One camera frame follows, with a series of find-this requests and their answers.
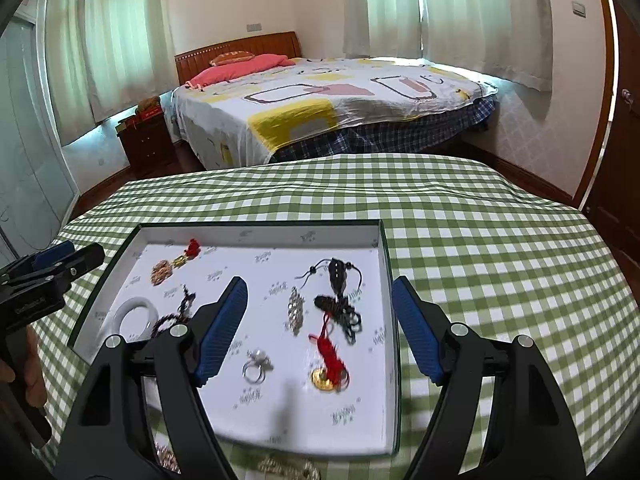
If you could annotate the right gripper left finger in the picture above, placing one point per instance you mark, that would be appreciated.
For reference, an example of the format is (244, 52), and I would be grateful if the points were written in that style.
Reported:
(214, 326)

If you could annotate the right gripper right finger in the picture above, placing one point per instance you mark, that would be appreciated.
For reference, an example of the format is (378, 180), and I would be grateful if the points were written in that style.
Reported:
(424, 325)

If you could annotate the gold pearl leaf brooch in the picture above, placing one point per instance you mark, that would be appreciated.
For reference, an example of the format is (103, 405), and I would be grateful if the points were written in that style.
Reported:
(161, 272)

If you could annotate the small red gold charm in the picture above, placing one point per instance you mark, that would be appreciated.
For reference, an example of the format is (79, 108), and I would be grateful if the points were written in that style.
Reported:
(189, 253)

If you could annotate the silver rhinestone brooch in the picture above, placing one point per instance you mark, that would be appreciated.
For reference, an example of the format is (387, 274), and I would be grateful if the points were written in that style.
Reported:
(295, 316)

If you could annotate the white jade bangle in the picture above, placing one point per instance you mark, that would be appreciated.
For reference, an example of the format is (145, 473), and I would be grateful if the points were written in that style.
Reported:
(134, 319)

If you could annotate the red knot gold coin charm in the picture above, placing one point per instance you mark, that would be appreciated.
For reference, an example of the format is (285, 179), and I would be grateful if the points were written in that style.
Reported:
(332, 375)

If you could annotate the left hand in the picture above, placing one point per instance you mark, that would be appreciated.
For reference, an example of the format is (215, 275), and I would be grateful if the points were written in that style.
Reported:
(31, 370)

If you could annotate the white wardrobe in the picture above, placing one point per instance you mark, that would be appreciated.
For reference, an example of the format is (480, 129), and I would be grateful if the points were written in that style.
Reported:
(37, 190)

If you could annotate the green checked tablecloth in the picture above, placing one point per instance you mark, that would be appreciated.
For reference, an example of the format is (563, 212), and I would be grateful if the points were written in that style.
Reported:
(494, 256)

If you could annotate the green white-lined tray box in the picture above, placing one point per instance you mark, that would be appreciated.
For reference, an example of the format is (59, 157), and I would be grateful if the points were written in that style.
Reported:
(263, 395)

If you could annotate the large gold pearl flower brooch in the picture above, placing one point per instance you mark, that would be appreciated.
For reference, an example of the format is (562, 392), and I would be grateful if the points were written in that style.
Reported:
(288, 470)

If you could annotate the dark wooden nightstand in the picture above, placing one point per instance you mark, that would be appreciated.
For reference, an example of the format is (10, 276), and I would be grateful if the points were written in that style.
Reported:
(146, 142)

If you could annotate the red items on nightstand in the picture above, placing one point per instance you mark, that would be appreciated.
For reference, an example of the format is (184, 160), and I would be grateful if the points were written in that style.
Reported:
(144, 110)

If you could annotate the brown wooden door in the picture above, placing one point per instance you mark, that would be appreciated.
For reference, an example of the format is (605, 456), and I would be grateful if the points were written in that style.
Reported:
(608, 193)

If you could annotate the bed with patterned quilt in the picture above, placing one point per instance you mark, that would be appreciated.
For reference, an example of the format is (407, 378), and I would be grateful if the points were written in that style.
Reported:
(299, 109)

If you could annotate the white curtain left window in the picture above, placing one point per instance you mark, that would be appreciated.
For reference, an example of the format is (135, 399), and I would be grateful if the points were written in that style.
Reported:
(104, 56)

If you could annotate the white curtain window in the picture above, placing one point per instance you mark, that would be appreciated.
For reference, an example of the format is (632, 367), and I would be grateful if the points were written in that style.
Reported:
(104, 56)
(507, 39)

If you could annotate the pink pillow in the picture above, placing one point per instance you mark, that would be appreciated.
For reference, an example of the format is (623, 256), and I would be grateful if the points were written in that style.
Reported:
(237, 69)

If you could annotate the orange patterned pillow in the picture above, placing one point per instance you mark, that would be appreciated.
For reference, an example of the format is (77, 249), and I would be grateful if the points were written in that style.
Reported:
(231, 57)

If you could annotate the white curtain right window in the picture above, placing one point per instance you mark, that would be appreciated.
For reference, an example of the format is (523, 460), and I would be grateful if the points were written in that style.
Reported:
(507, 39)

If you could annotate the wall light switch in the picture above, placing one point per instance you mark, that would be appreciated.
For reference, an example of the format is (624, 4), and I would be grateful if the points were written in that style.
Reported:
(579, 9)

